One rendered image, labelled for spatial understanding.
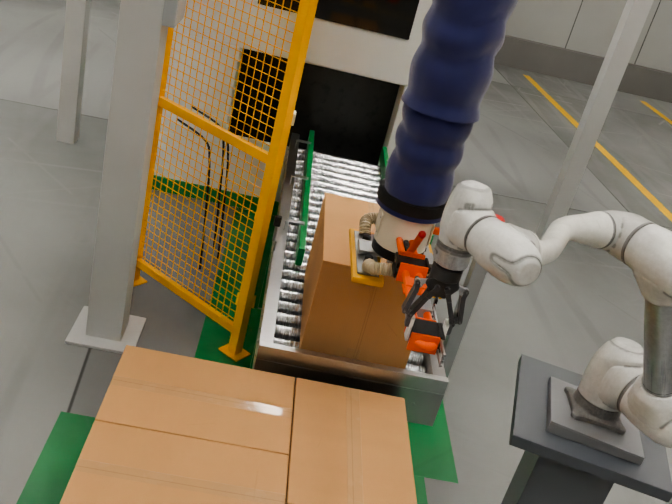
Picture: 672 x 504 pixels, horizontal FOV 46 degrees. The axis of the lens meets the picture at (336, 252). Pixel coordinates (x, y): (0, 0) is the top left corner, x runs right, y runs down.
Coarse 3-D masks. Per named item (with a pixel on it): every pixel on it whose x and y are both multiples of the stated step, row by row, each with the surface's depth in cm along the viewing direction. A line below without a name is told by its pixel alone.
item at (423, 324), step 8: (416, 320) 199; (424, 320) 200; (432, 320) 201; (416, 328) 196; (424, 328) 196; (432, 328) 197; (416, 336) 194; (424, 336) 194; (432, 336) 194; (408, 344) 195; (424, 352) 196; (432, 352) 196
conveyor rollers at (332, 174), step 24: (312, 168) 455; (336, 168) 465; (360, 168) 474; (312, 192) 424; (336, 192) 433; (360, 192) 442; (312, 216) 399; (288, 240) 374; (312, 240) 375; (288, 264) 350; (288, 288) 334; (288, 312) 319; (288, 336) 303; (408, 360) 308
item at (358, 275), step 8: (352, 232) 267; (352, 240) 261; (352, 248) 256; (352, 256) 252; (360, 256) 252; (368, 256) 247; (352, 264) 247; (360, 264) 247; (352, 272) 243; (360, 272) 242; (352, 280) 241; (360, 280) 240; (368, 280) 241; (376, 280) 241
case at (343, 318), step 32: (320, 224) 314; (352, 224) 304; (320, 256) 284; (320, 288) 278; (352, 288) 278; (384, 288) 278; (320, 320) 284; (352, 320) 284; (384, 320) 284; (320, 352) 290; (352, 352) 290; (384, 352) 290
